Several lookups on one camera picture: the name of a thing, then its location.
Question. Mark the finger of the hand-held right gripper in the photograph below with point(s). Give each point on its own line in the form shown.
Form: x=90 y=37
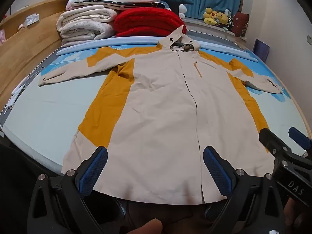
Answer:
x=299 y=136
x=270 y=140

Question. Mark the person's right hand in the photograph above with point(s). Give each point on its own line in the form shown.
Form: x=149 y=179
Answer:
x=292 y=214

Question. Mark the dark red bag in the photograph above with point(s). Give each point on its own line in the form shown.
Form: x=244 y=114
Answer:
x=240 y=23

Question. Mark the wooden bed frame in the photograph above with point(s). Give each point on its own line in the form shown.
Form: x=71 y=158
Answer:
x=29 y=43

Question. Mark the grey mattress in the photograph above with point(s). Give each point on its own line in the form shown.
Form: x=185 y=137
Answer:
x=214 y=35

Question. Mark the tissue box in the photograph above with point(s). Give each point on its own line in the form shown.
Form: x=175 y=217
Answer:
x=31 y=19

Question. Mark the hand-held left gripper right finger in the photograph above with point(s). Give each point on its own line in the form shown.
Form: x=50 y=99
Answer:
x=217 y=173

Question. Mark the cream folded quilt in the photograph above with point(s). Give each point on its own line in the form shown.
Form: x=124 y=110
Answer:
x=82 y=24

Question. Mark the yellow plush toy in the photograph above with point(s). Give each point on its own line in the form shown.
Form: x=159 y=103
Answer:
x=209 y=15
x=223 y=18

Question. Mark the red folded blanket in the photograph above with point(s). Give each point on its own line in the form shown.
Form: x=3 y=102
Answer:
x=146 y=20

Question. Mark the light blue printed bed sheet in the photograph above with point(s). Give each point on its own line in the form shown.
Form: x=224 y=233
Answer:
x=48 y=107

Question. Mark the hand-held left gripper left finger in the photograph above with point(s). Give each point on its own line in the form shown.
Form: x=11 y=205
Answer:
x=93 y=170

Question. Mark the small white plush toy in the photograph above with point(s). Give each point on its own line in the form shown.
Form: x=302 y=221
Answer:
x=182 y=11

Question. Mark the beige and yellow hooded coat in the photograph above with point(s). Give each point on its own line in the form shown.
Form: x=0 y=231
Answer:
x=158 y=114

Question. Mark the white wall socket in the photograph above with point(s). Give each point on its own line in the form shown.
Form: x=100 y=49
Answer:
x=309 y=39

